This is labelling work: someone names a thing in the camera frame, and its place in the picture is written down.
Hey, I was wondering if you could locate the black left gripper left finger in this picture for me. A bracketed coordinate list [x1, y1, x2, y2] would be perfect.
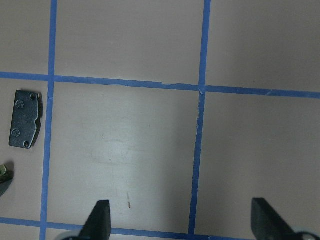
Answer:
[79, 200, 111, 240]

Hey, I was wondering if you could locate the black brake pad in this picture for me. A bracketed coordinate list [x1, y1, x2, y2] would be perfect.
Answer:
[8, 89, 43, 149]

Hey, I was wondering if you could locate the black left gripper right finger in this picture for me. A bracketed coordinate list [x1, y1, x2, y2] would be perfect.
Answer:
[251, 198, 303, 240]

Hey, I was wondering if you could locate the olive brake shoe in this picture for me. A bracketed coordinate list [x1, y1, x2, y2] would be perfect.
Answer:
[0, 161, 15, 197]

